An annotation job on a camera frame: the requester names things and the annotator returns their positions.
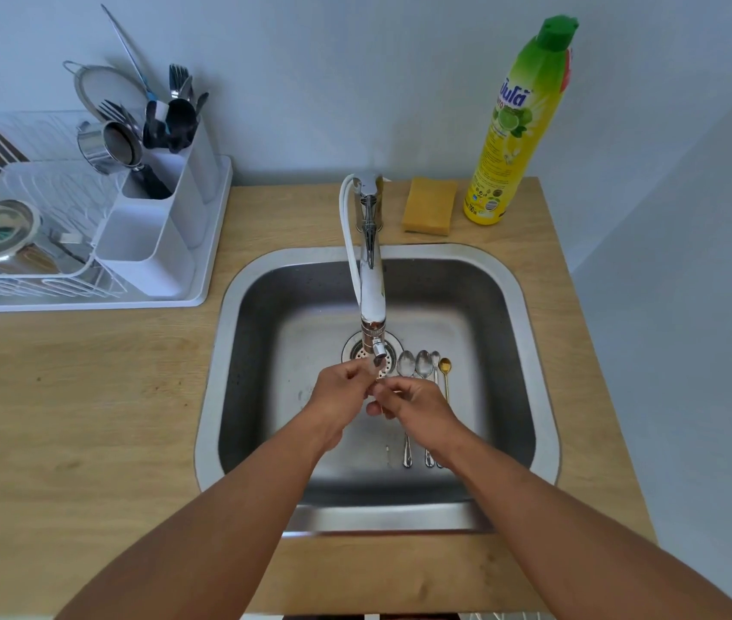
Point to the person's left hand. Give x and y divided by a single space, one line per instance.
340 400

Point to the chrome faucet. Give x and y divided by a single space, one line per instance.
372 296

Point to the yellow dish soap bottle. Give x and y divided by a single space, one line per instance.
511 148

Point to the person's right forearm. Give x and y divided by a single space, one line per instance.
566 542

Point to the stainless steel sink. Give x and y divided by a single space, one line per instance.
488 316

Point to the steel pot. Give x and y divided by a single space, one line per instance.
43 261

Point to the silver fork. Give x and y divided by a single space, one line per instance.
109 109
176 77

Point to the person's left forearm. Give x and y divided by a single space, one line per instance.
211 535

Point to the black plastic utensil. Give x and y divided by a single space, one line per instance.
180 122
202 101
151 132

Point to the yellow sponge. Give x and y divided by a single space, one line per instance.
429 206

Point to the silver spoon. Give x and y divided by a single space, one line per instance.
406 364
424 363

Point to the thin white spoon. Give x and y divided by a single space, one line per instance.
435 358

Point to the gold spoon with flower end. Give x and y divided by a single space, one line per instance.
381 382
445 366

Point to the small grey kitchen tool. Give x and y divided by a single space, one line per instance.
69 237

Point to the white plastic drainer tray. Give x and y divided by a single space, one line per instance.
217 206

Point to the white cutlery holder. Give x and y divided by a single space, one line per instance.
140 271

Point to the steel sink drain strainer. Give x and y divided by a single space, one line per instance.
356 348

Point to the person's right hand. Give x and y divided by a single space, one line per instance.
424 413

